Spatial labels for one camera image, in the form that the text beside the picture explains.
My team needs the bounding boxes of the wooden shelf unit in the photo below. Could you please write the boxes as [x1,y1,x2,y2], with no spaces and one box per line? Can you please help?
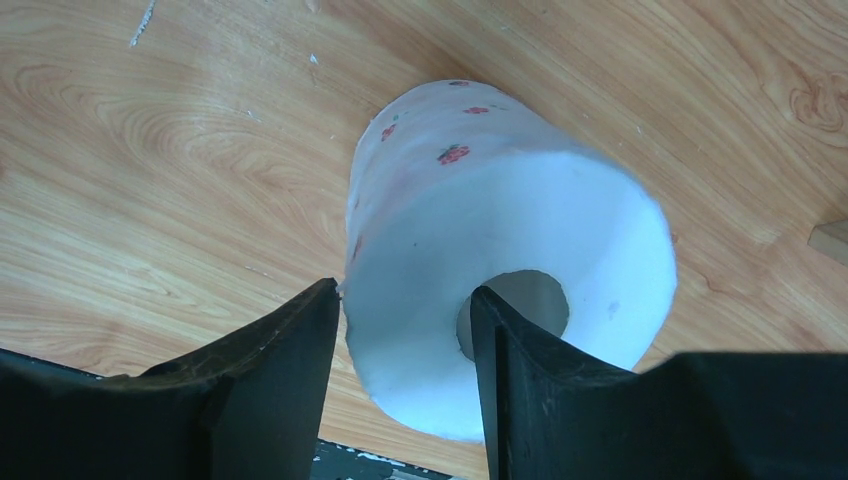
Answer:
[807,219,848,266]

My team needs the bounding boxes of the floral toilet roll two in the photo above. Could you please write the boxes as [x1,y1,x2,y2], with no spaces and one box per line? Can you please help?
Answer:
[339,80,677,443]

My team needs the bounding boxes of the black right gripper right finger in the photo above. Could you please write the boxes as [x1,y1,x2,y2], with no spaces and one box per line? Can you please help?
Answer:
[470,287,847,479]

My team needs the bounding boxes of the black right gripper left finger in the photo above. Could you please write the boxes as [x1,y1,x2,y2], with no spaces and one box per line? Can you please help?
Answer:
[1,278,340,479]

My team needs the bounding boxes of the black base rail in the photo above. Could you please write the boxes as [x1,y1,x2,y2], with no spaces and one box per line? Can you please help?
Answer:
[310,439,456,480]

